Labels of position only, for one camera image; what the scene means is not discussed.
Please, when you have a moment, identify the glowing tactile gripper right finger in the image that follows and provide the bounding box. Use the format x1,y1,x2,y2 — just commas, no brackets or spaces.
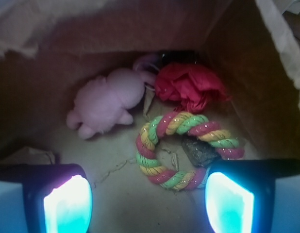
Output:
205,159,300,233

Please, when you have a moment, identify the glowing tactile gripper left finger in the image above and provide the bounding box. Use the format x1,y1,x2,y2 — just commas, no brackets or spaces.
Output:
0,164,93,233

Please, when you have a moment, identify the red tissue paper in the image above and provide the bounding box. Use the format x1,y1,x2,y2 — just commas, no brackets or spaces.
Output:
154,63,231,113

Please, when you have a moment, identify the dark grey rock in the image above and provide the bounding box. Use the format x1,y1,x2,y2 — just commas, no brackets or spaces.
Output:
181,136,221,167

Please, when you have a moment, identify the pink plush toy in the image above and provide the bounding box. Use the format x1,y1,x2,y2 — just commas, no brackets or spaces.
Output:
66,53,160,140

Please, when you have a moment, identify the brown paper bag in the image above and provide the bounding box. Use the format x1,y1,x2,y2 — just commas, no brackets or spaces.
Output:
0,0,300,233

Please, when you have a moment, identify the multicolour rope ring toy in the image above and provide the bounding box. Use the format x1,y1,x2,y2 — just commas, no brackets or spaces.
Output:
135,112,245,191

